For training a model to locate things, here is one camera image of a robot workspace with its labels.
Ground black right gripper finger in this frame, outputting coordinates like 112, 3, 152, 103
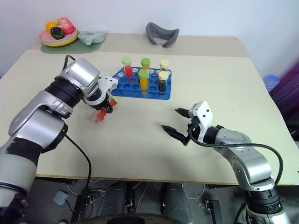
175, 107, 192, 119
161, 125, 187, 142

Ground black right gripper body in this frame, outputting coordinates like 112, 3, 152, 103
183, 116, 204, 147

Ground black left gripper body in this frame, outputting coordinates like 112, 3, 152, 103
92, 92, 114, 110

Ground red liquid tube green cap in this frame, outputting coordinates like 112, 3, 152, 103
91, 97, 119, 124
121, 56, 134, 77

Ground dark liquid tube cream cap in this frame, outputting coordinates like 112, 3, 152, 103
158, 70, 169, 94
159, 59, 170, 73

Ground blue test tube rack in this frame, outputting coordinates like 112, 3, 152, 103
111, 67, 173, 101

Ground green table mat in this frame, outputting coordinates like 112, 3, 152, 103
40, 39, 105, 55

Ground dark rounded grey shape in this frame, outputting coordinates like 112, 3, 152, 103
161, 182, 191, 218
100, 183, 128, 217

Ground yellow plate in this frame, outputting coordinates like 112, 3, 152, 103
42, 34, 80, 48

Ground light green plate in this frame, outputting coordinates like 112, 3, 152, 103
41, 32, 79, 46

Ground black and green toy fruit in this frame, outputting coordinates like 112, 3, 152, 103
50, 27, 65, 39

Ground pink toy peach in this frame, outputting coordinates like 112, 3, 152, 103
57, 16, 75, 35

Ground grey foam face pad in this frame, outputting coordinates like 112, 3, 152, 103
146, 22, 180, 49

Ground pink plate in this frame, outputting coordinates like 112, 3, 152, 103
39, 29, 78, 45

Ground blue ribbed water jug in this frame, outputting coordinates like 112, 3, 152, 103
263, 74, 280, 93

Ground orange toy fruit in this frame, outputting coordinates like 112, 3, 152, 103
45, 21, 58, 33

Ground grey box on floor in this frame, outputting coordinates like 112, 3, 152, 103
53, 190, 69, 205

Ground dark purple fabric object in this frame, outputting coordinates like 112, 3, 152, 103
268, 66, 299, 122

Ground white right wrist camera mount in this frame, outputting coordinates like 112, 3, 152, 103
188, 100, 214, 143

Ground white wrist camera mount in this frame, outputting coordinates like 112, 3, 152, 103
188, 100, 214, 143
84, 75, 119, 107

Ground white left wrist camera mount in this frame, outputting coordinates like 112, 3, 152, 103
84, 75, 119, 107

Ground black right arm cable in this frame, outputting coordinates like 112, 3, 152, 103
186, 121, 285, 187

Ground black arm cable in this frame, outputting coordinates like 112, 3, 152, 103
63, 54, 92, 190
186, 121, 285, 187

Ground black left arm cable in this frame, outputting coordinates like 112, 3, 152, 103
63, 54, 92, 190

